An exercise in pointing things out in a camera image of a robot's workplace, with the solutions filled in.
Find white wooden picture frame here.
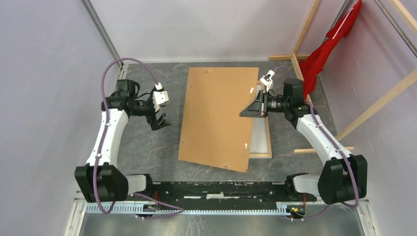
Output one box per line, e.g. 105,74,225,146
249,80,272,159

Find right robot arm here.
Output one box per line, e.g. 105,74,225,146
239,76,367,208

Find wooden beam rack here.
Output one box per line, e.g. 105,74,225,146
269,0,417,141

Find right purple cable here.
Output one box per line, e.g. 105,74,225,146
272,66,360,222

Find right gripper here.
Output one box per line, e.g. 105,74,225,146
240,89,290,118

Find purple cable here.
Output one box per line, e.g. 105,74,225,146
272,66,360,222
92,58,185,220

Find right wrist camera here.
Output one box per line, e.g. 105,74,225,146
259,70,275,92

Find red cloth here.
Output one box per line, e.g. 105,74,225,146
299,0,362,99

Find photo print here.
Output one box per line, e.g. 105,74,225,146
249,83,268,154

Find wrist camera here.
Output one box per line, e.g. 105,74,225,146
153,90,170,107
259,70,275,92

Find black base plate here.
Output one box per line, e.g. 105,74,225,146
141,181,317,210

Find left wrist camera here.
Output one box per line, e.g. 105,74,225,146
153,90,170,107

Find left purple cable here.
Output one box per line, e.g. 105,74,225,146
92,58,185,220

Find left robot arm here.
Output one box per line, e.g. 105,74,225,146
74,79,170,203

